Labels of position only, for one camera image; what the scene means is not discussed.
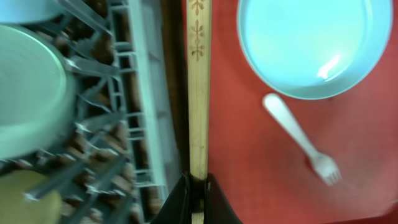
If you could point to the large light blue plate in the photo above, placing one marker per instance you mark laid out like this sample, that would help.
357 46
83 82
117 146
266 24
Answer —
313 49

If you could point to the wooden chopstick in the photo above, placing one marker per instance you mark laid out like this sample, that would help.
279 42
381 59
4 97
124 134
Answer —
199 21

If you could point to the yellow cup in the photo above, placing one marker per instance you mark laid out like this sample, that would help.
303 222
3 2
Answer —
18 208

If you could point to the small light blue bowl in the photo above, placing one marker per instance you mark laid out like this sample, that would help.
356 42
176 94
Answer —
29 11

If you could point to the white plastic fork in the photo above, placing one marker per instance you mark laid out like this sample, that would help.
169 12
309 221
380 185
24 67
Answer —
323 165

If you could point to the green bowl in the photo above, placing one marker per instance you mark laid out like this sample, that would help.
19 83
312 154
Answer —
37 93

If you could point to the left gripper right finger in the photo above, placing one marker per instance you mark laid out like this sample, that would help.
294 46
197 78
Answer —
217 209

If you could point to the red plastic tray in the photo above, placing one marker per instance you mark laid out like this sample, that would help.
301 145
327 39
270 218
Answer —
264 173

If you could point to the grey dishwasher rack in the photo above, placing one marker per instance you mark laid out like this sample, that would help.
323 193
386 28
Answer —
118 160

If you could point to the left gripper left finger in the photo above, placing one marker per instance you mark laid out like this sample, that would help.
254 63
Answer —
177 207

